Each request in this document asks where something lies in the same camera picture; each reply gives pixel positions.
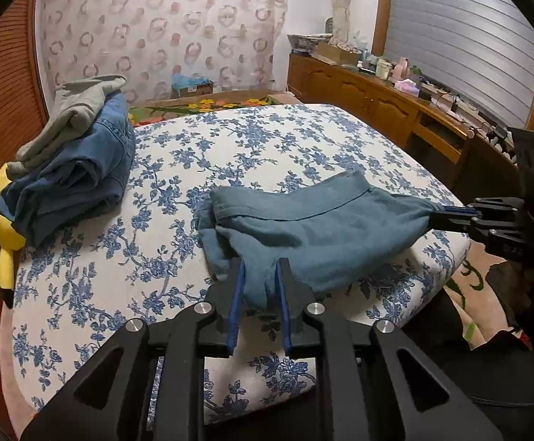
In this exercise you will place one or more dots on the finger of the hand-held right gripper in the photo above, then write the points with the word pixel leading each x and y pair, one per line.
pixel 455 224
pixel 460 210

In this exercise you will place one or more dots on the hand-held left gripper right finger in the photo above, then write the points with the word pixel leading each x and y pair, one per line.
pixel 285 312

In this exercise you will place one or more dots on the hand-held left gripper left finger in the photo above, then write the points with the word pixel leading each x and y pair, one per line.
pixel 235 312

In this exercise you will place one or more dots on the teal pants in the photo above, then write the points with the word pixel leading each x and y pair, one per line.
pixel 322 234

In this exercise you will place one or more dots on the black desk gadget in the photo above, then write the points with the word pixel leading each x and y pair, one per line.
pixel 499 138

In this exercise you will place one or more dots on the white power strip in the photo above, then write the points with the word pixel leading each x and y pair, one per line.
pixel 462 106

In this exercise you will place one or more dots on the pink tissue box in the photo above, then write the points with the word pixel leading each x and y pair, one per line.
pixel 407 87

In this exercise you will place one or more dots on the wooden sideboard cabinet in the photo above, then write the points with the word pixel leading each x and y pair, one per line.
pixel 363 96

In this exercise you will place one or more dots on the pink bottle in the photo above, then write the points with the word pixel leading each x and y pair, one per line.
pixel 402 68

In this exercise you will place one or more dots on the blue floral white bedspread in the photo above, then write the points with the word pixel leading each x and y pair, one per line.
pixel 248 147

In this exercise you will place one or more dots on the open cardboard box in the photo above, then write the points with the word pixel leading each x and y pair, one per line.
pixel 338 53

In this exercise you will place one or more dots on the folded blue jeans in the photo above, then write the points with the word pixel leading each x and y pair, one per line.
pixel 83 179

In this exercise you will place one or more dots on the yellow red flower blanket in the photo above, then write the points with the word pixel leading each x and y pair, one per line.
pixel 212 103

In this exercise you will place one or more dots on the stack of papers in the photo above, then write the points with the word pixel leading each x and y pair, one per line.
pixel 308 42

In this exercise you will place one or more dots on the cardboard box with blue cloth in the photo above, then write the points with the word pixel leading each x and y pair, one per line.
pixel 193 86

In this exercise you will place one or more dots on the beige tied curtain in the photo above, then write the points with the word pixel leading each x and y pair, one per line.
pixel 342 4

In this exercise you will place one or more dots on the yellow plush toy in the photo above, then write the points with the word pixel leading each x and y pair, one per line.
pixel 5 234

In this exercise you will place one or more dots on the grey-green folded garment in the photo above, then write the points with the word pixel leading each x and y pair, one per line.
pixel 74 105

